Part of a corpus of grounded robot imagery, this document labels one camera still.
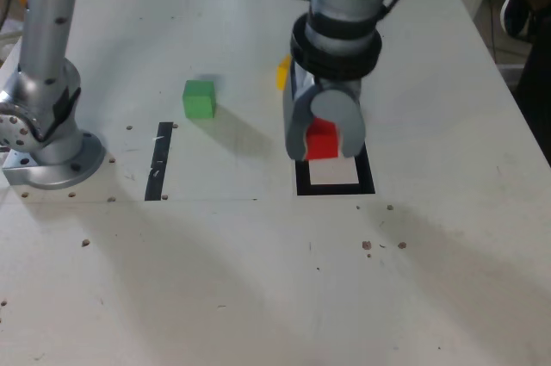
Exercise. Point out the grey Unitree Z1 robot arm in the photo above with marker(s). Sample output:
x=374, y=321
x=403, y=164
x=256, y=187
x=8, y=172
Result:
x=43, y=82

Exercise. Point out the red cube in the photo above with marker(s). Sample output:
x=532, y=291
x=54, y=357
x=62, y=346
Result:
x=322, y=144

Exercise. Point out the person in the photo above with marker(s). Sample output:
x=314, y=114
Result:
x=536, y=94

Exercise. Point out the black tape square outline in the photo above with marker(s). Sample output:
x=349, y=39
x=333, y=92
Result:
x=331, y=189

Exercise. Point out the green cube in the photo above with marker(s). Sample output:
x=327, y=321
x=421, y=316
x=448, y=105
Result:
x=199, y=101

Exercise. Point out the yellow cube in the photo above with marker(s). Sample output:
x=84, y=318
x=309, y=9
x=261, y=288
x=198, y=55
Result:
x=283, y=75

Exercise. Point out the black tape strip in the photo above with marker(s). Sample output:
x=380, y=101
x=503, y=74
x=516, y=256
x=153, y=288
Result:
x=158, y=159

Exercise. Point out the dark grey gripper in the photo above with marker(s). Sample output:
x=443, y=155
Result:
x=340, y=84

